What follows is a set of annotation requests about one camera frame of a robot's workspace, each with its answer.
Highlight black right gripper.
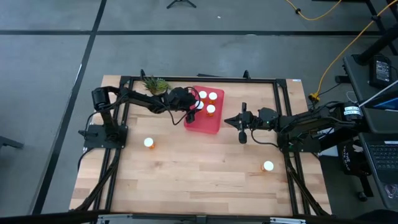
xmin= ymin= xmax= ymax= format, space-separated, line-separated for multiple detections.
xmin=224 ymin=101 xmax=280 ymax=144

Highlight black laptop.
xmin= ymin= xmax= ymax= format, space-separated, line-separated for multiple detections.
xmin=357 ymin=79 xmax=398 ymax=210

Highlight yellow extension cable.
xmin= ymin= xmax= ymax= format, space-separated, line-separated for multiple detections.
xmin=308 ymin=0 xmax=398 ymax=103
xmin=285 ymin=0 xmax=343 ymax=22

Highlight grey furniture foot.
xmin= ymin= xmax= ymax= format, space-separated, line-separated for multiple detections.
xmin=0 ymin=136 xmax=25 ymax=151

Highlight black tripod legs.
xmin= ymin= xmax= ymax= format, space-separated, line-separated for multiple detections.
xmin=166 ymin=0 xmax=197 ymax=9

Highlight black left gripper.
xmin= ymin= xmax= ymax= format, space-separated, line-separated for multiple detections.
xmin=164 ymin=86 xmax=200 ymax=124

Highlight black stand base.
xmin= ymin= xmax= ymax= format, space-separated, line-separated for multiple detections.
xmin=354 ymin=0 xmax=398 ymax=66

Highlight pink plastic basket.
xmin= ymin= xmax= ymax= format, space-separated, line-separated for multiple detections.
xmin=183 ymin=85 xmax=227 ymax=137

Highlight small potted green plant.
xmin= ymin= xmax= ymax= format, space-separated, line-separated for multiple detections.
xmin=142 ymin=75 xmax=171 ymax=96

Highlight dark grey desk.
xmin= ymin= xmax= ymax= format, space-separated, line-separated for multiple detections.
xmin=341 ymin=54 xmax=398 ymax=212

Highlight black power adapter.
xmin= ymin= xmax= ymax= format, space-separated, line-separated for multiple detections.
xmin=369 ymin=55 xmax=393 ymax=88

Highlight black aluminium table frame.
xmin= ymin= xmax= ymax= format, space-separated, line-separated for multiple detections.
xmin=71 ymin=68 xmax=332 ymax=224

